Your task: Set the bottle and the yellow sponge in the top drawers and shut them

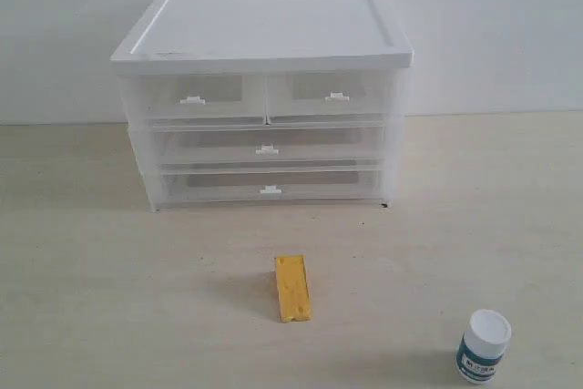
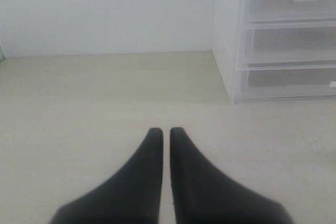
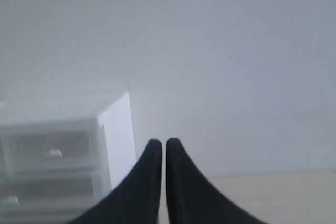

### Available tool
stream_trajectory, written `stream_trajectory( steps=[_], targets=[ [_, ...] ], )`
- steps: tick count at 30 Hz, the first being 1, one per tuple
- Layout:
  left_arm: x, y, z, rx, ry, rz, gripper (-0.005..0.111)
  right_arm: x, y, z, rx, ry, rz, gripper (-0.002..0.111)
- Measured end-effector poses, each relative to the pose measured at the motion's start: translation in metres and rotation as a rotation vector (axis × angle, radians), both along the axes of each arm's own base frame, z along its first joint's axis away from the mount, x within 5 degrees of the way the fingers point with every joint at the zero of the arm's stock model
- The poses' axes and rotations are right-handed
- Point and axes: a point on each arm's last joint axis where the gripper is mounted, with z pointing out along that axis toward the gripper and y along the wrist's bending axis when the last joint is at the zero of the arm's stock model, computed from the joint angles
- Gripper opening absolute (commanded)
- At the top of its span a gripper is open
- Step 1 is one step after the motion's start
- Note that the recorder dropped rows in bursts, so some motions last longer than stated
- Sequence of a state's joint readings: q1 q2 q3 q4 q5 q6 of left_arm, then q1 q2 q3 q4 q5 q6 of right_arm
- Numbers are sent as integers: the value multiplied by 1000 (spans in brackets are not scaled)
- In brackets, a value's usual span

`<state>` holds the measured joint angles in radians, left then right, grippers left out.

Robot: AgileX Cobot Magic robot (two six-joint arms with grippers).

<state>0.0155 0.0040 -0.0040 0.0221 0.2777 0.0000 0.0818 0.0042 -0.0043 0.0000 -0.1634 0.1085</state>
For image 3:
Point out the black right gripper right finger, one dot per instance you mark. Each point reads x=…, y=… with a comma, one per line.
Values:
x=191, y=198

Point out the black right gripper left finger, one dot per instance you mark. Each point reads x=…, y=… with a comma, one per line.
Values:
x=137, y=198

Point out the white plastic drawer cabinet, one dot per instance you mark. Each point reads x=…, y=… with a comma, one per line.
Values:
x=117, y=155

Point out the clear middle wide drawer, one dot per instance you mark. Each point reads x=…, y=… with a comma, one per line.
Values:
x=41, y=189

